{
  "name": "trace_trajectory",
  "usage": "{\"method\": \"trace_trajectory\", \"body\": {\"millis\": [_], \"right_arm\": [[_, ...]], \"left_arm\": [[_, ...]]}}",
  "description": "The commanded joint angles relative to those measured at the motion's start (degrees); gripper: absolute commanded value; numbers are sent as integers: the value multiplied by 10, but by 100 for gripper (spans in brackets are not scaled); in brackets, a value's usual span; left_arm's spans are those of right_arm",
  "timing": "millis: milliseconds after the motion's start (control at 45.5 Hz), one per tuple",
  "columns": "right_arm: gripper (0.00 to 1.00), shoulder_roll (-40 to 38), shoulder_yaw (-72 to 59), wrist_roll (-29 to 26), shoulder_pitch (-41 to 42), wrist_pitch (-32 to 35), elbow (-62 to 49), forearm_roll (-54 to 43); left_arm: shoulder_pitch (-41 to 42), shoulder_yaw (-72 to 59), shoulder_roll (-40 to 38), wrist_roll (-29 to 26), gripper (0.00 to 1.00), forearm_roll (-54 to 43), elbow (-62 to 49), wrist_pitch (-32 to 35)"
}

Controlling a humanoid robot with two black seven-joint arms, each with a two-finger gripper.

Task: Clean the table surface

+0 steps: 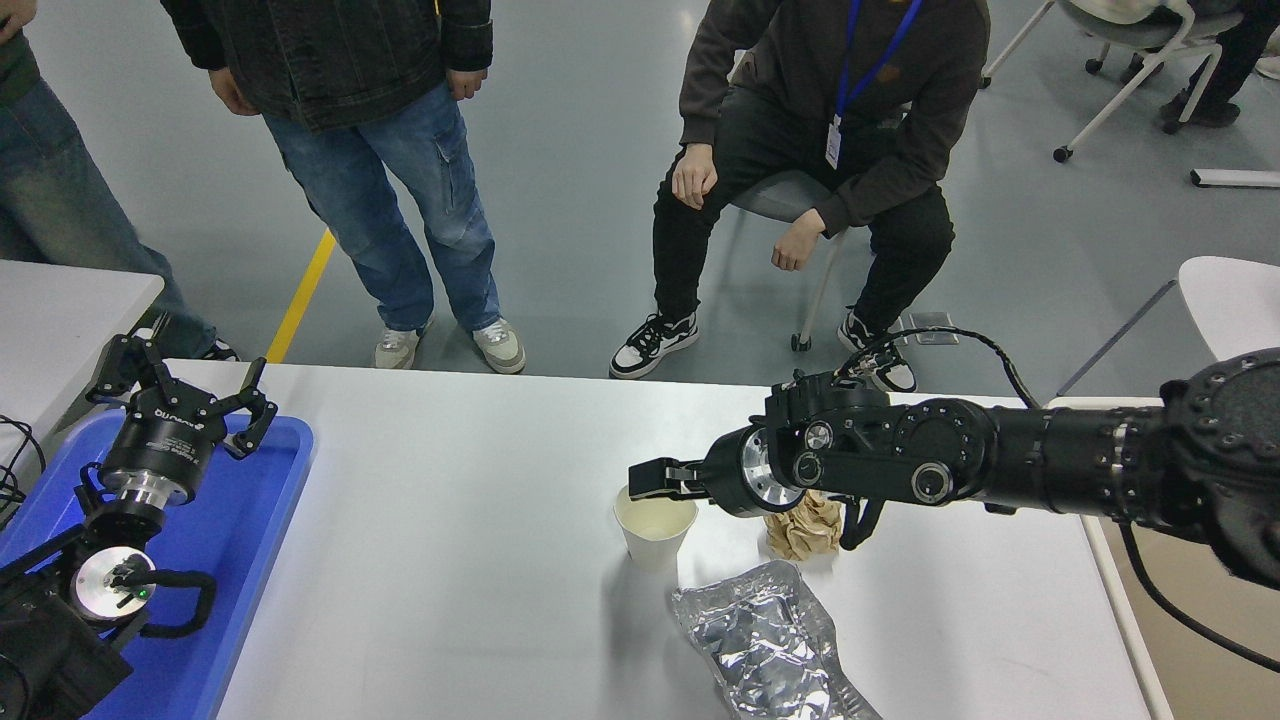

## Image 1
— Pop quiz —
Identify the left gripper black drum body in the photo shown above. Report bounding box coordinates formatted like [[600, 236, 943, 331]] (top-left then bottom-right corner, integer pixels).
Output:
[[98, 390, 225, 491]]

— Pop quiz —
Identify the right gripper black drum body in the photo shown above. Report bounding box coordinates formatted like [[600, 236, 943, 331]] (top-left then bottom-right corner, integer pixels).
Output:
[[699, 427, 763, 519]]

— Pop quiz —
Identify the white paper cup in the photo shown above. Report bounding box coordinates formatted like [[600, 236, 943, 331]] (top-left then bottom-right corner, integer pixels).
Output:
[[613, 485, 699, 573]]

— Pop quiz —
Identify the tan paper ball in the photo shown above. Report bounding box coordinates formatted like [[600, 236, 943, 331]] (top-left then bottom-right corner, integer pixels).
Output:
[[765, 490, 844, 562]]

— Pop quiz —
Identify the silver foil tray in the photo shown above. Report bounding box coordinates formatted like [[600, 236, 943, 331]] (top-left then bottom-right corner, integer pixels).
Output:
[[671, 560, 883, 720]]

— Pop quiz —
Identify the seated person's left hand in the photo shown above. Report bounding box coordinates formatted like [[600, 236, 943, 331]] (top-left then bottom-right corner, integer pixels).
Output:
[[771, 208, 828, 272]]

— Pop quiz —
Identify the standing person's right hand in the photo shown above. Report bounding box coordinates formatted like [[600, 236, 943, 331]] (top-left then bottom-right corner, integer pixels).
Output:
[[208, 68, 261, 117]]

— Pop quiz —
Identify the seated person's right hand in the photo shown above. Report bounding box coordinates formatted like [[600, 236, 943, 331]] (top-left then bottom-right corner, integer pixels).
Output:
[[671, 143, 719, 211]]

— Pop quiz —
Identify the white side table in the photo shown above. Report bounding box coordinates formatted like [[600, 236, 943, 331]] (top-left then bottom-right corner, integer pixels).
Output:
[[0, 260, 167, 471]]

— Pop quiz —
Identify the blue plastic tray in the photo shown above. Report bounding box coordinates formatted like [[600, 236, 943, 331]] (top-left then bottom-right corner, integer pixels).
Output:
[[0, 410, 316, 720]]

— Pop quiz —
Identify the standing person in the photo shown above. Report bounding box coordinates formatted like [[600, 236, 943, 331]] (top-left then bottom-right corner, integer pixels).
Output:
[[160, 0, 527, 376], [0, 0, 241, 363]]

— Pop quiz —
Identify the grey chair with white legs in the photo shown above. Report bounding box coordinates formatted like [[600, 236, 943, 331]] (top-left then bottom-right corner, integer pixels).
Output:
[[730, 168, 851, 353]]

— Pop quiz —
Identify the seated person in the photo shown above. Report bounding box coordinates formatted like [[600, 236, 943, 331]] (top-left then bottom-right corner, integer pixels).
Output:
[[610, 0, 991, 393]]

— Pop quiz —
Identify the large pale bin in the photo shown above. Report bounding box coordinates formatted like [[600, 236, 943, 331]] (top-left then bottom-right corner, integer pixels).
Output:
[[1045, 396, 1280, 720]]

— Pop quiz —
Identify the white bar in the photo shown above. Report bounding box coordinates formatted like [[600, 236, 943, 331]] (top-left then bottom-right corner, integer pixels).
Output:
[[1191, 168, 1280, 189]]

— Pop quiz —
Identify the white-framed office chair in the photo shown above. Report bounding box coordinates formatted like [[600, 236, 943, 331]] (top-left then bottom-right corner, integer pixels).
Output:
[[980, 0, 1229, 163]]

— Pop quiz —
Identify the black cable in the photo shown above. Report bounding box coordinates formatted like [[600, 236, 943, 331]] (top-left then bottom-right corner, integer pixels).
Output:
[[0, 415, 48, 521]]

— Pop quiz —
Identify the blue lanyard with badge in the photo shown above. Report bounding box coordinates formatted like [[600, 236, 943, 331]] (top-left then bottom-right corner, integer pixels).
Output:
[[824, 0, 923, 171]]

